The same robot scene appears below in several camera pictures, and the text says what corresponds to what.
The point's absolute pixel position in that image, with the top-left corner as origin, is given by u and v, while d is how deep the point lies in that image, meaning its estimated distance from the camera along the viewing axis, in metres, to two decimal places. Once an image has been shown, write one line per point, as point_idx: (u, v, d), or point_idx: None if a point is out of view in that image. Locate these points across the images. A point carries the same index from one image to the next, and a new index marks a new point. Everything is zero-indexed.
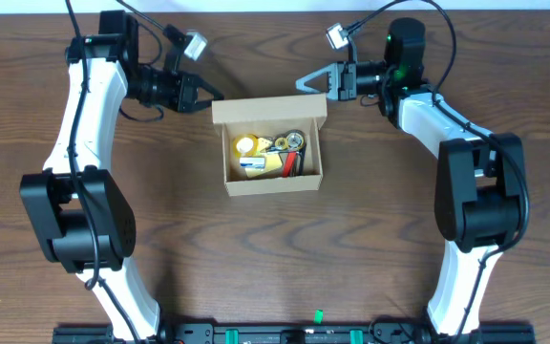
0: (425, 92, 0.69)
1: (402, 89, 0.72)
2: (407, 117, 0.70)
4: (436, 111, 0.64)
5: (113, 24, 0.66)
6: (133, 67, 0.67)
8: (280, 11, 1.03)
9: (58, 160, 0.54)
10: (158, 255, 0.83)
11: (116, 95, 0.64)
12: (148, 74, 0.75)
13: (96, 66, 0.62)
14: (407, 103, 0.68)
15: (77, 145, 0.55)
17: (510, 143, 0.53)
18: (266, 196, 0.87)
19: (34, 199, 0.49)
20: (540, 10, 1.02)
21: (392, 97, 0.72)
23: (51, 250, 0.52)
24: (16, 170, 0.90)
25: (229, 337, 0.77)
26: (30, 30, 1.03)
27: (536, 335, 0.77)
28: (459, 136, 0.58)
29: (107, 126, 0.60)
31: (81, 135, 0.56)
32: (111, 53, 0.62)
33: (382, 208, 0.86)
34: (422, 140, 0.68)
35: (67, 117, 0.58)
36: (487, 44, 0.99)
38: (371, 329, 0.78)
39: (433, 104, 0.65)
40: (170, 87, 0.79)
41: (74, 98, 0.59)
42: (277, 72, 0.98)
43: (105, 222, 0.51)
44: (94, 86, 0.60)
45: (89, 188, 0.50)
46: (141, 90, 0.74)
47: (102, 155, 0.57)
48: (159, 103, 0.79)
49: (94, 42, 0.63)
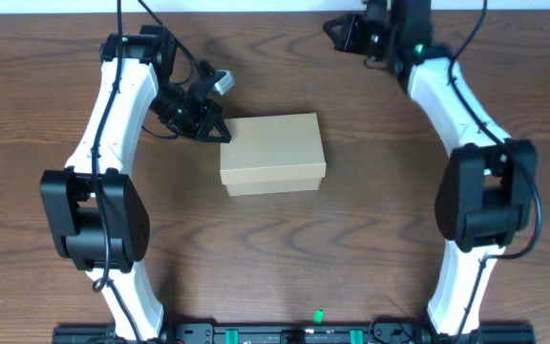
0: (443, 63, 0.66)
1: (415, 48, 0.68)
2: (420, 87, 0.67)
4: (452, 93, 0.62)
5: (152, 30, 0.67)
6: (165, 70, 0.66)
8: (280, 12, 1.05)
9: (81, 159, 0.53)
10: (158, 255, 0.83)
11: (146, 99, 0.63)
12: (179, 95, 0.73)
13: (130, 67, 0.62)
14: (421, 75, 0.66)
15: (101, 146, 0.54)
17: (524, 152, 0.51)
18: (266, 197, 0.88)
19: (52, 196, 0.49)
20: (536, 11, 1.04)
21: (404, 55, 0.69)
23: (63, 247, 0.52)
24: (15, 169, 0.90)
25: (229, 337, 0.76)
26: (31, 29, 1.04)
27: (537, 335, 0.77)
28: (475, 138, 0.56)
29: (134, 131, 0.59)
31: (106, 137, 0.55)
32: (145, 54, 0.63)
33: (381, 208, 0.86)
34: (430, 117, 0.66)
35: (95, 115, 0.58)
36: (485, 43, 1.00)
38: (371, 329, 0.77)
39: (450, 83, 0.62)
40: (194, 112, 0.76)
41: (104, 97, 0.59)
42: (276, 71, 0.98)
43: (119, 224, 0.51)
44: (125, 88, 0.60)
45: (107, 190, 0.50)
46: (168, 107, 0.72)
47: (125, 161, 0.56)
48: (178, 126, 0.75)
49: (130, 42, 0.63)
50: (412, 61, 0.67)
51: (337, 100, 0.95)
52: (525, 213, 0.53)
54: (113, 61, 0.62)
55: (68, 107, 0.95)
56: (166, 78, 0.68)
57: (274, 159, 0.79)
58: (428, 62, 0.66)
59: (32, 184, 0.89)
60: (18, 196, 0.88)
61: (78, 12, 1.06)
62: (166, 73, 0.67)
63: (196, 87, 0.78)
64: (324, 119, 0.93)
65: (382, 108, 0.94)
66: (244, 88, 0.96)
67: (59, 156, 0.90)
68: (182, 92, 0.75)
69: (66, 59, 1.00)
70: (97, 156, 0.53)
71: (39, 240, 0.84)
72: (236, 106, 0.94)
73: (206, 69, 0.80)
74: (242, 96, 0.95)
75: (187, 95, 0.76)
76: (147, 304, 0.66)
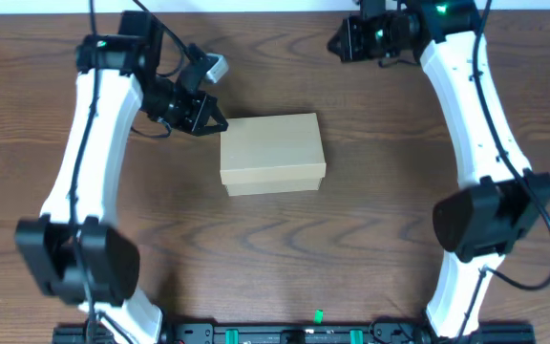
0: (470, 44, 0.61)
1: (435, 6, 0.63)
2: (437, 67, 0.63)
4: (474, 88, 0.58)
5: (133, 28, 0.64)
6: (150, 75, 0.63)
8: (281, 12, 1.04)
9: (59, 203, 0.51)
10: (158, 255, 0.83)
11: (128, 115, 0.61)
12: (168, 91, 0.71)
13: (107, 81, 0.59)
14: (443, 53, 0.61)
15: (79, 186, 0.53)
17: (540, 188, 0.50)
18: (266, 197, 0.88)
19: (28, 248, 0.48)
20: (537, 11, 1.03)
21: (421, 11, 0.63)
23: (47, 288, 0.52)
24: (15, 169, 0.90)
25: (229, 337, 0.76)
26: (31, 29, 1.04)
27: (538, 335, 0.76)
28: (491, 167, 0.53)
29: (115, 156, 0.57)
31: (85, 172, 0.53)
32: (125, 61, 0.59)
33: (381, 208, 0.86)
34: (442, 104, 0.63)
35: (73, 142, 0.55)
36: (486, 44, 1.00)
38: (371, 329, 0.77)
39: (474, 76, 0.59)
40: (185, 106, 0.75)
41: (82, 122, 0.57)
42: (277, 71, 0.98)
43: (103, 272, 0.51)
44: (102, 110, 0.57)
45: (87, 245, 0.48)
46: (158, 104, 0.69)
47: (108, 193, 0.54)
48: (169, 121, 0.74)
49: (107, 47, 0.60)
50: (433, 29, 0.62)
51: (337, 99, 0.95)
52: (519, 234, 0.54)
54: (90, 73, 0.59)
55: (69, 107, 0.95)
56: (152, 84, 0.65)
57: (274, 160, 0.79)
58: (450, 39, 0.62)
59: (32, 184, 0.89)
60: (18, 195, 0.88)
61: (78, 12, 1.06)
62: (151, 76, 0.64)
63: (186, 77, 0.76)
64: (325, 119, 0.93)
65: (382, 108, 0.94)
66: (245, 88, 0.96)
67: (60, 156, 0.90)
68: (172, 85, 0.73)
69: (66, 59, 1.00)
70: (74, 200, 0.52)
71: None
72: (236, 106, 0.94)
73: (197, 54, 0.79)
74: (243, 96, 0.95)
75: (177, 90, 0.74)
76: (144, 314, 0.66)
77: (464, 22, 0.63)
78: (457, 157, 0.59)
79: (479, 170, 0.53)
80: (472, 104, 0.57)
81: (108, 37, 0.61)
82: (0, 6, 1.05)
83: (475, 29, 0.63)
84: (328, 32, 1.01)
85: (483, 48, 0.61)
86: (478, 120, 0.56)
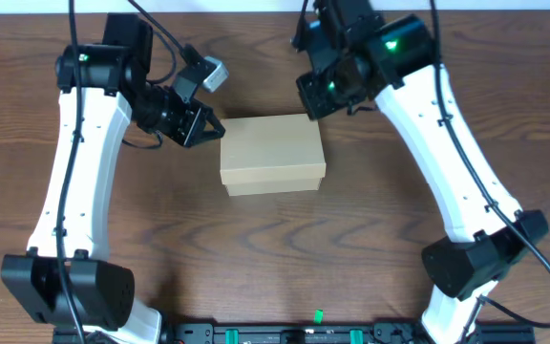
0: (430, 80, 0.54)
1: (383, 44, 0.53)
2: (400, 116, 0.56)
4: (445, 134, 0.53)
5: (120, 35, 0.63)
6: (137, 88, 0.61)
8: (280, 11, 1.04)
9: (46, 239, 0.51)
10: (158, 255, 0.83)
11: (116, 136, 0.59)
12: (158, 99, 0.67)
13: (93, 99, 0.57)
14: (403, 100, 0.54)
15: (66, 219, 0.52)
17: (535, 232, 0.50)
18: (266, 197, 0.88)
19: (16, 283, 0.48)
20: (536, 11, 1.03)
21: (368, 52, 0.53)
23: (40, 318, 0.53)
24: (14, 169, 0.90)
25: (229, 337, 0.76)
26: (31, 29, 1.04)
27: (537, 335, 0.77)
28: (482, 219, 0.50)
29: (102, 179, 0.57)
31: (70, 205, 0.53)
32: (111, 75, 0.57)
33: (381, 208, 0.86)
34: (407, 142, 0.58)
35: (58, 171, 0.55)
36: (485, 44, 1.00)
38: (371, 329, 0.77)
39: (443, 121, 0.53)
40: (179, 116, 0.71)
41: (68, 148, 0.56)
42: (276, 71, 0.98)
43: (95, 307, 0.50)
44: (88, 133, 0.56)
45: (75, 282, 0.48)
46: (147, 115, 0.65)
47: (96, 223, 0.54)
48: (160, 130, 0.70)
49: (91, 60, 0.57)
50: (386, 71, 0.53)
51: None
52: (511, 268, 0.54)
54: (72, 91, 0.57)
55: None
56: (140, 99, 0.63)
57: (274, 159, 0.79)
58: (407, 79, 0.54)
59: (31, 184, 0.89)
60: (18, 196, 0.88)
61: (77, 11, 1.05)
62: (140, 89, 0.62)
63: (179, 84, 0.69)
64: (324, 119, 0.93)
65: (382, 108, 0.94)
66: (244, 88, 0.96)
67: None
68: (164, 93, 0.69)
69: None
70: (62, 234, 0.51)
71: None
72: (236, 106, 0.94)
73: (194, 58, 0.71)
74: (242, 96, 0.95)
75: (170, 97, 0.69)
76: (141, 323, 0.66)
77: (417, 52, 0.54)
78: (437, 199, 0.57)
79: (469, 228, 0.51)
80: (448, 153, 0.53)
81: (91, 50, 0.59)
82: None
83: (430, 58, 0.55)
84: None
85: (444, 78, 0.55)
86: (458, 169, 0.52)
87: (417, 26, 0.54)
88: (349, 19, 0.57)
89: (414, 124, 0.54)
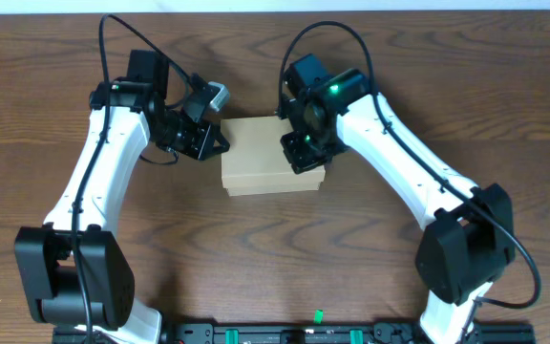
0: (370, 103, 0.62)
1: (327, 89, 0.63)
2: (352, 139, 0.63)
4: (391, 140, 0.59)
5: (143, 66, 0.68)
6: (159, 116, 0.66)
8: (281, 11, 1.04)
9: (62, 214, 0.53)
10: (158, 255, 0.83)
11: (135, 147, 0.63)
12: (175, 121, 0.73)
13: (119, 116, 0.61)
14: (350, 122, 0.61)
15: (84, 200, 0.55)
17: (496, 198, 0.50)
18: (266, 196, 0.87)
19: (28, 255, 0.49)
20: (538, 10, 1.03)
21: (319, 98, 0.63)
23: (38, 310, 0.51)
24: (14, 169, 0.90)
25: (229, 337, 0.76)
26: (30, 30, 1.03)
27: (538, 335, 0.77)
28: (438, 200, 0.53)
29: (119, 182, 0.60)
31: (90, 190, 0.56)
32: (136, 102, 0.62)
33: (381, 208, 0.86)
34: (374, 165, 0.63)
35: (80, 164, 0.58)
36: (486, 44, 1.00)
38: (371, 329, 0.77)
39: (387, 130, 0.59)
40: (191, 135, 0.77)
41: (92, 147, 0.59)
42: (276, 71, 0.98)
43: (99, 288, 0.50)
44: (113, 138, 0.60)
45: (88, 252, 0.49)
46: (166, 136, 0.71)
47: (110, 212, 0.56)
48: (176, 148, 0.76)
49: (120, 89, 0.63)
50: (333, 106, 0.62)
51: None
52: (506, 260, 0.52)
54: (102, 110, 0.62)
55: (68, 108, 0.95)
56: (161, 124, 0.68)
57: (274, 162, 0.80)
58: (353, 106, 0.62)
59: (31, 184, 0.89)
60: (17, 195, 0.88)
61: (76, 11, 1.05)
62: (160, 118, 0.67)
63: (190, 107, 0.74)
64: None
65: None
66: (244, 89, 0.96)
67: (59, 156, 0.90)
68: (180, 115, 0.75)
69: (66, 60, 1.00)
70: (78, 210, 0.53)
71: None
72: (236, 107, 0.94)
73: (200, 84, 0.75)
74: (242, 96, 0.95)
75: (184, 118, 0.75)
76: (141, 324, 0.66)
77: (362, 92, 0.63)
78: (412, 211, 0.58)
79: (431, 206, 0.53)
80: (399, 160, 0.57)
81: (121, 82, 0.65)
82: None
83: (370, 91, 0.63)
84: (327, 31, 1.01)
85: (383, 103, 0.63)
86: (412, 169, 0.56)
87: (358, 73, 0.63)
88: (306, 79, 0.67)
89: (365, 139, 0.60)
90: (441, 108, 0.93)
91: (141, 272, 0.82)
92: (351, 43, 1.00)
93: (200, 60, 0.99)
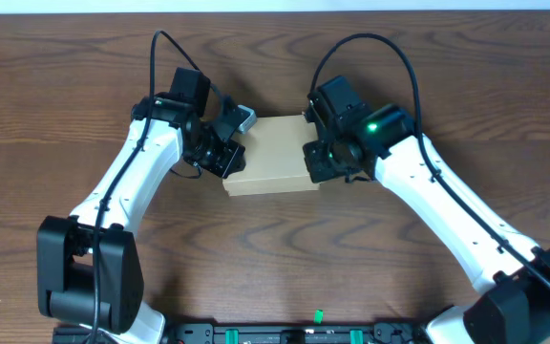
0: (413, 147, 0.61)
1: (366, 127, 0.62)
2: (387, 180, 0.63)
4: (440, 189, 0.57)
5: (186, 83, 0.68)
6: (195, 134, 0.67)
8: (281, 11, 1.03)
9: (89, 209, 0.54)
10: (158, 255, 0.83)
11: (167, 161, 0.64)
12: (207, 139, 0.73)
13: (158, 128, 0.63)
14: (393, 167, 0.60)
15: (113, 200, 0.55)
17: None
18: (266, 196, 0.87)
19: (48, 244, 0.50)
20: (539, 10, 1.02)
21: (356, 137, 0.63)
23: (46, 301, 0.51)
24: (14, 169, 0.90)
25: (229, 337, 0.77)
26: (29, 30, 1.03)
27: None
28: (497, 261, 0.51)
29: (147, 189, 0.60)
31: (119, 190, 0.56)
32: (176, 118, 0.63)
33: (381, 208, 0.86)
34: (419, 212, 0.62)
35: (115, 166, 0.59)
36: (487, 44, 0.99)
38: (371, 329, 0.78)
39: (434, 178, 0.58)
40: (218, 154, 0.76)
41: (127, 152, 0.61)
42: (277, 72, 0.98)
43: (110, 289, 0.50)
44: (149, 146, 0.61)
45: (107, 249, 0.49)
46: (196, 151, 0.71)
47: (134, 216, 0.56)
48: (200, 163, 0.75)
49: (163, 105, 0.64)
50: (372, 148, 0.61)
51: None
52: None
54: (143, 119, 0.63)
55: (68, 108, 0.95)
56: (195, 142, 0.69)
57: (272, 169, 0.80)
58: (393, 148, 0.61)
59: (31, 184, 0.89)
60: (16, 195, 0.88)
61: (74, 11, 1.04)
62: (196, 137, 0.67)
63: (218, 126, 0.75)
64: None
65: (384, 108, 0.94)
66: (245, 90, 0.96)
67: (59, 156, 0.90)
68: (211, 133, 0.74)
69: (66, 60, 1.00)
70: (105, 209, 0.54)
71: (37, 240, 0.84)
72: None
73: (230, 105, 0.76)
74: (243, 98, 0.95)
75: (215, 137, 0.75)
76: (141, 325, 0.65)
77: (400, 132, 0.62)
78: (460, 260, 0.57)
79: (488, 270, 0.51)
80: (449, 213, 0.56)
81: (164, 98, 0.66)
82: None
83: (412, 131, 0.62)
84: (328, 32, 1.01)
85: (429, 145, 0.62)
86: (465, 222, 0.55)
87: (397, 111, 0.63)
88: (338, 108, 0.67)
89: (411, 184, 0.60)
90: (441, 109, 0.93)
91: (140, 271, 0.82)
92: (351, 44, 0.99)
93: (200, 60, 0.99)
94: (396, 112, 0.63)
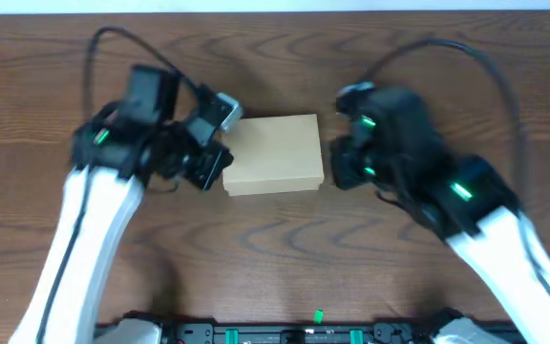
0: (514, 230, 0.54)
1: (457, 194, 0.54)
2: (453, 236, 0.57)
4: (541, 290, 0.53)
5: (139, 89, 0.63)
6: (155, 160, 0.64)
8: (282, 10, 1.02)
9: (31, 325, 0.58)
10: (158, 256, 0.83)
11: (120, 222, 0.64)
12: (179, 147, 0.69)
13: (99, 189, 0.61)
14: (480, 255, 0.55)
15: (54, 306, 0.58)
17: None
18: (266, 197, 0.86)
19: None
20: (546, 10, 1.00)
21: (437, 199, 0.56)
23: None
24: (13, 169, 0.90)
25: (229, 337, 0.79)
26: (26, 29, 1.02)
27: None
28: None
29: (99, 269, 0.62)
31: (63, 287, 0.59)
32: (126, 157, 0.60)
33: (382, 208, 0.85)
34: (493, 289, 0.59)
35: (57, 246, 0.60)
36: (487, 44, 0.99)
38: (371, 329, 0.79)
39: (539, 278, 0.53)
40: (197, 160, 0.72)
41: (69, 227, 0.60)
42: (277, 73, 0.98)
43: None
44: (90, 222, 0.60)
45: None
46: (171, 165, 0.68)
47: (82, 329, 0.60)
48: (178, 174, 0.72)
49: (108, 138, 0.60)
50: (460, 220, 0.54)
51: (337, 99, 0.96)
52: None
54: (87, 174, 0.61)
55: (69, 109, 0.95)
56: (160, 161, 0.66)
57: (274, 170, 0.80)
58: (487, 220, 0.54)
59: (31, 184, 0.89)
60: (16, 196, 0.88)
61: (72, 10, 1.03)
62: (158, 161, 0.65)
63: (194, 127, 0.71)
64: (324, 120, 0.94)
65: None
66: (245, 90, 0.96)
67: (58, 158, 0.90)
68: (185, 139, 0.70)
69: (66, 60, 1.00)
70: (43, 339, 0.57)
71: (39, 241, 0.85)
72: None
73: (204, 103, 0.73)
74: (243, 98, 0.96)
75: (190, 142, 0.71)
76: None
77: (491, 194, 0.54)
78: None
79: None
80: (539, 317, 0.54)
81: (115, 124, 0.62)
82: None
83: (501, 193, 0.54)
84: (328, 32, 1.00)
85: (530, 233, 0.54)
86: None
87: (479, 165, 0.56)
88: (408, 142, 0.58)
89: (501, 273, 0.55)
90: (440, 110, 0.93)
91: (140, 271, 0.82)
92: (352, 44, 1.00)
93: (200, 61, 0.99)
94: (476, 165, 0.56)
